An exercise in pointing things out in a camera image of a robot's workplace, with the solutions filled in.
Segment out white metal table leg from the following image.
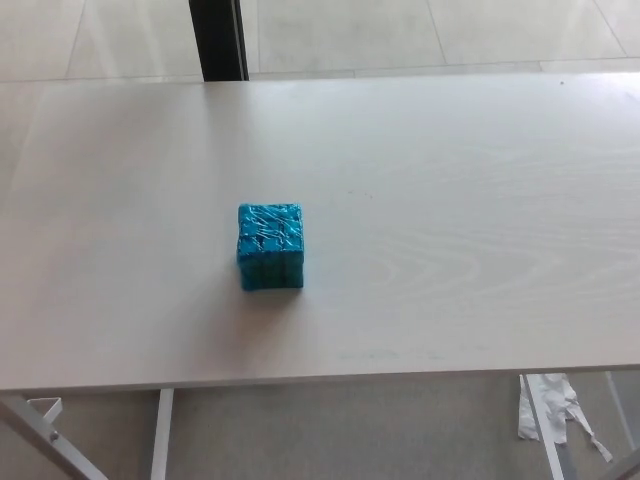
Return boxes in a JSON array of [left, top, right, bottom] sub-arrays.
[[150, 388, 175, 480], [523, 373, 565, 480]]

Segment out black window frame post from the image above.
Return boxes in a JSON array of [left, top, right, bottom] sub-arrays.
[[188, 0, 250, 82]]

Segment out white crumpled paper strip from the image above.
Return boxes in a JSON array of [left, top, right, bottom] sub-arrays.
[[516, 372, 614, 464]]

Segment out blue foil-wrapped cube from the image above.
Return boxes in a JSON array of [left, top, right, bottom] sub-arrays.
[[233, 202, 307, 294]]

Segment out grey diagonal frame beam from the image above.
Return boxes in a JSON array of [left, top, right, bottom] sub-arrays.
[[0, 394, 109, 480]]

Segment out white metal bracket hook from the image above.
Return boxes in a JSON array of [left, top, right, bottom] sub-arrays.
[[26, 396, 63, 424]]

